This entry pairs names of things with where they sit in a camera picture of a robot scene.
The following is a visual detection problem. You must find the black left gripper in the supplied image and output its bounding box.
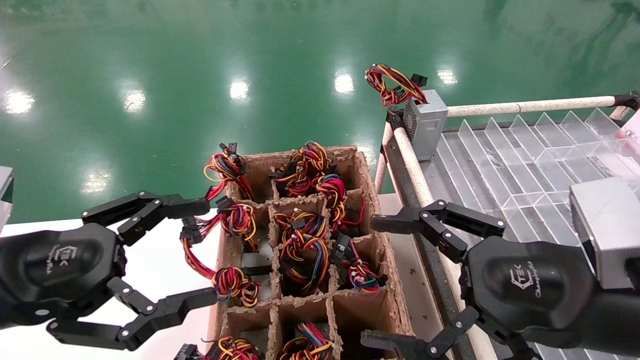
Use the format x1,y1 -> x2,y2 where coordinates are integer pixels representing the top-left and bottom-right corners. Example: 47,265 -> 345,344
0,191 -> 219,351

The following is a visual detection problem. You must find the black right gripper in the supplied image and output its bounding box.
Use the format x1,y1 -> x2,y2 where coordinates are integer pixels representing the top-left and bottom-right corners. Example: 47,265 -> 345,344
371,199 -> 601,351

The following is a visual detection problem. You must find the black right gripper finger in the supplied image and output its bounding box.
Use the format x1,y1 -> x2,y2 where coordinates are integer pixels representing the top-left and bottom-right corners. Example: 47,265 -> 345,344
360,306 -> 546,360

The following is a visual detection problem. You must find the power supply with wire bundle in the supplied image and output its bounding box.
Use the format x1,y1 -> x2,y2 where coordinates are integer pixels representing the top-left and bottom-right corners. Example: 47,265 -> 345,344
180,196 -> 259,253
270,141 -> 337,198
279,321 -> 336,360
331,232 -> 388,296
174,335 -> 266,360
202,142 -> 257,202
277,235 -> 333,297
182,237 -> 273,308
272,209 -> 331,243

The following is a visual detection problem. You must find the grey power supply with wires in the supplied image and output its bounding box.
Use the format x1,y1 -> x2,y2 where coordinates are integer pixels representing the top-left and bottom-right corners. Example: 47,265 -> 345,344
365,63 -> 449,162
312,172 -> 367,232

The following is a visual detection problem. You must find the brown cardboard divided box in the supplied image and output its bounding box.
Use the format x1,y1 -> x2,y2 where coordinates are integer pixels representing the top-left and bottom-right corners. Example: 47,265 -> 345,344
207,145 -> 416,360

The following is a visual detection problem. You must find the transparent plastic divider tray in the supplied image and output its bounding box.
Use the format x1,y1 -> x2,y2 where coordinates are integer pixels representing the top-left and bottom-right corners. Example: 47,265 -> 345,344
432,107 -> 640,360

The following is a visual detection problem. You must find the white rack leg pipe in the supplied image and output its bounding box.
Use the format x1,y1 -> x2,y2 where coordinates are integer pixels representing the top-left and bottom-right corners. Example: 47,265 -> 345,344
374,121 -> 396,195

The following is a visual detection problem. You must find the black pipe clamp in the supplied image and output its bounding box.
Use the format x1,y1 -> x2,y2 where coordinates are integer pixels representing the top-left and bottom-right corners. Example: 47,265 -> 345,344
614,91 -> 640,112
386,107 -> 405,132

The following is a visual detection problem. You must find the long white rack pipe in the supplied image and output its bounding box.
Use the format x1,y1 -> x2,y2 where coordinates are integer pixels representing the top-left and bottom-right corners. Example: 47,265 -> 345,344
446,95 -> 623,119

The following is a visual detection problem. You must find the pink white panel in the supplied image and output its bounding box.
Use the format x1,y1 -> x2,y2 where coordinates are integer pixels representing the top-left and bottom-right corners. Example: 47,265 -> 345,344
621,109 -> 640,151

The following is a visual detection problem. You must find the dark grey rack rail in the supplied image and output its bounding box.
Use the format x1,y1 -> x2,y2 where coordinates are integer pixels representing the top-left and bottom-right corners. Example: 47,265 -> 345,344
386,137 -> 476,360

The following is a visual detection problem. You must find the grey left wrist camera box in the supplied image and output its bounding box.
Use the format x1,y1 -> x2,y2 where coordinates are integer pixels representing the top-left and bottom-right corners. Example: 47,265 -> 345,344
0,166 -> 15,232

